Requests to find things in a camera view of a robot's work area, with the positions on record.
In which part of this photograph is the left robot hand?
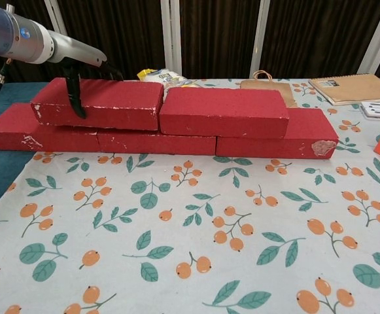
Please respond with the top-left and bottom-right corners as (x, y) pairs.
(47, 29), (125, 120)

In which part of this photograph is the pack of bag rolls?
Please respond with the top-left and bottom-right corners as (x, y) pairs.
(136, 67), (201, 90)

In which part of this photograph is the brown paper bag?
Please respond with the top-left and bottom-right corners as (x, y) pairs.
(239, 70), (299, 109)

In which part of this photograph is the floral print tablecloth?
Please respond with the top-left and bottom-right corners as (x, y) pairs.
(0, 77), (380, 314)

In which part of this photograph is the brown spiral notebook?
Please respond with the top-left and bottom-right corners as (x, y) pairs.
(308, 73), (380, 106)

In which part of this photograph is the white partition post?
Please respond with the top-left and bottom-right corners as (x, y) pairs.
(361, 0), (380, 77)
(250, 0), (272, 75)
(160, 0), (182, 78)
(44, 0), (81, 81)

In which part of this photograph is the left arm cable plug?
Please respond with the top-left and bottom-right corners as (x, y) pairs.
(0, 58), (14, 92)

